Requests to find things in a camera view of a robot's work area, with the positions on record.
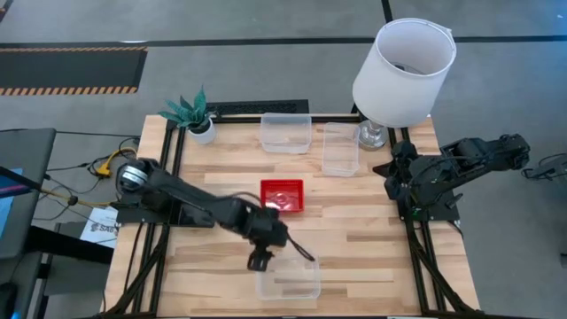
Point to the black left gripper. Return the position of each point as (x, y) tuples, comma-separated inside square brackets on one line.
[(266, 228)]

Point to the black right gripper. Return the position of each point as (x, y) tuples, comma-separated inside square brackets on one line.
[(404, 177)]

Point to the clear plastic basket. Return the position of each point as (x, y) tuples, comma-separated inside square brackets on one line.
[(285, 133), (340, 150), (292, 279)]

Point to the red slotted plastic basket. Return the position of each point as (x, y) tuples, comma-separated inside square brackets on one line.
[(282, 195)]

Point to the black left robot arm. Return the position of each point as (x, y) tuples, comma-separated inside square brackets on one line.
[(186, 195)]

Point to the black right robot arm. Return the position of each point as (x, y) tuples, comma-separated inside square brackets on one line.
[(469, 159)]

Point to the white shade silver table lamp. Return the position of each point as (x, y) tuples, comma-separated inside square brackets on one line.
[(398, 84)]

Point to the black perforated panel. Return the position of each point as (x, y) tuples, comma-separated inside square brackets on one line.
[(257, 107)]

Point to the black device beside table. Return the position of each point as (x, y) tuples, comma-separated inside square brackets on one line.
[(547, 168)]

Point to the green plant in white pot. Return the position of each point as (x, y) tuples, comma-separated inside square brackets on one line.
[(195, 113)]

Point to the white printed paper sheet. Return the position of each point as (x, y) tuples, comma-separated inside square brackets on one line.
[(101, 226)]

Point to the gray side table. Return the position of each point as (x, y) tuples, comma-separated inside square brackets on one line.
[(31, 150)]

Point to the blue lit monitor screen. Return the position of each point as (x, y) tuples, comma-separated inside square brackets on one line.
[(6, 204)]

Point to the black hazard striped floor mat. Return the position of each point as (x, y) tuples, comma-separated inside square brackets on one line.
[(66, 68)]

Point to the black aluminium table frame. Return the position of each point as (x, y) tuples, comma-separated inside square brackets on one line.
[(173, 146)]

